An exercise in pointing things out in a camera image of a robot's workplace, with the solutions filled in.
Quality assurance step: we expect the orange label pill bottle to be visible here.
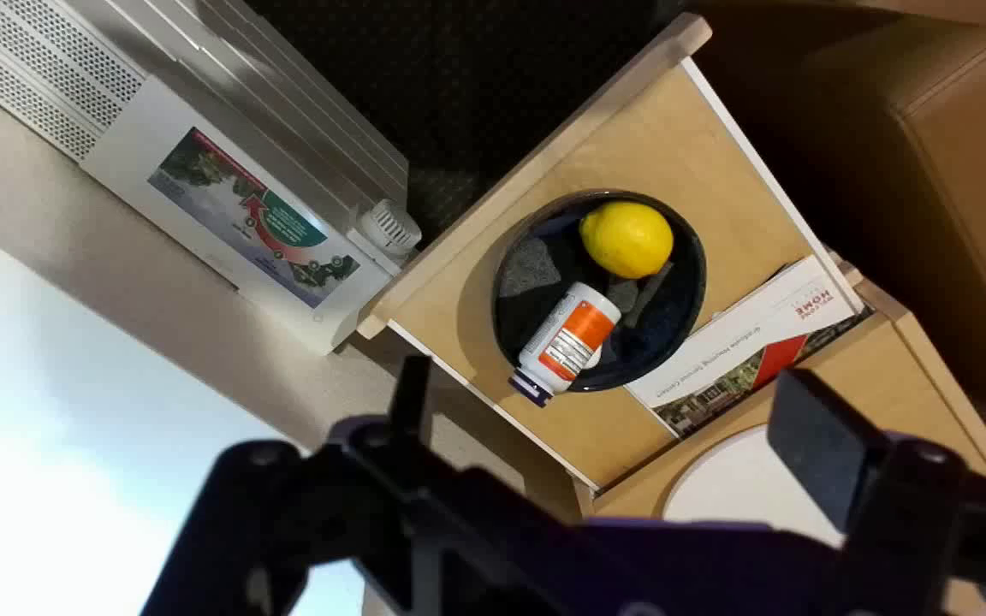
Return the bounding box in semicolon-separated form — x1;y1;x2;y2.
511;284;624;408

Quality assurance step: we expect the printed paper leaflet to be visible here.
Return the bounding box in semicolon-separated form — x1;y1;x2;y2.
630;258;865;438

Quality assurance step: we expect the wooden side table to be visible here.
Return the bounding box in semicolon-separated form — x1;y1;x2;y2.
361;14;986;513

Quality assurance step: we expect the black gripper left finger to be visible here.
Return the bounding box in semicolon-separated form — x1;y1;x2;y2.
144;356;578;616

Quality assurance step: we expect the white round plate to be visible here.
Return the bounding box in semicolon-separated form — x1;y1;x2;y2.
660;428;841;546

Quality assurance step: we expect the yellow lemon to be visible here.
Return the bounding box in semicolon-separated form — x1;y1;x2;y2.
578;202;673;282

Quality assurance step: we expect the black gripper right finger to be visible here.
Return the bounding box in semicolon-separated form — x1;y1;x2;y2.
766;371;986;616

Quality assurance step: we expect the black bowl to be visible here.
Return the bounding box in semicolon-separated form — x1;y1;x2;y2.
494;191;704;390

